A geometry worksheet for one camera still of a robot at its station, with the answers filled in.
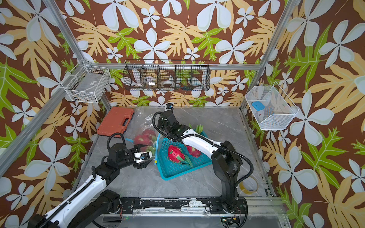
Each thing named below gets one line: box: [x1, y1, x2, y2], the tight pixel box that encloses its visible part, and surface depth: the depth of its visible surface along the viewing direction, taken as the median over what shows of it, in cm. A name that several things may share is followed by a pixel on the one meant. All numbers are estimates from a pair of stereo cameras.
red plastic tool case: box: [96, 106, 135, 137], surface depth 107 cm
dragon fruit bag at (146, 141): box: [133, 133, 157, 153], surface depth 87 cm
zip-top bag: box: [124, 105, 164, 166], surface depth 107 cm
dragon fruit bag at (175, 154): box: [167, 144, 193, 168], surface depth 87 cm
